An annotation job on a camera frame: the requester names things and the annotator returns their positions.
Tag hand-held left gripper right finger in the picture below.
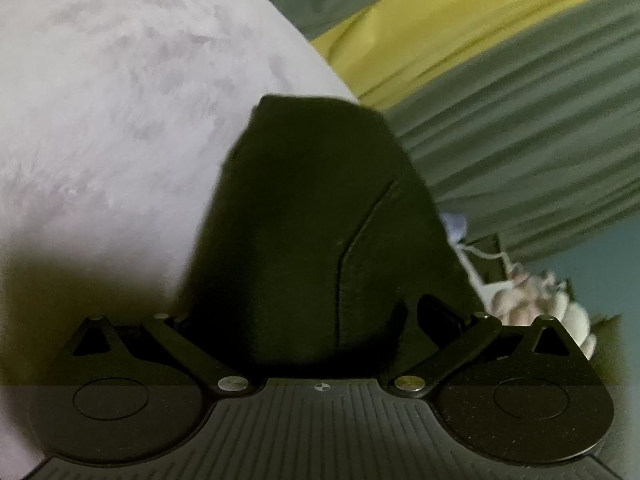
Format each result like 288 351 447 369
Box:
390 293 594 401

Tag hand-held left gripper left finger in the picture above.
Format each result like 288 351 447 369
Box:
52 313 251 397

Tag black pants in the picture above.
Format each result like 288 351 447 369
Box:
181 93 489 382

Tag pale blue small cloth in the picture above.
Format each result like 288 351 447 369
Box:
439 212 470 247

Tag white plush toy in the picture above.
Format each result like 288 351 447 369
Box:
486 269 598 361

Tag green striped cloth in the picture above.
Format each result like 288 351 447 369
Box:
234 0 640 267

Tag pale lavender fleece blanket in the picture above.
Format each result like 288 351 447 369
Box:
0 0 359 467

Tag yellow cloth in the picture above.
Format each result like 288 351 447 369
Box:
309 0 640 112

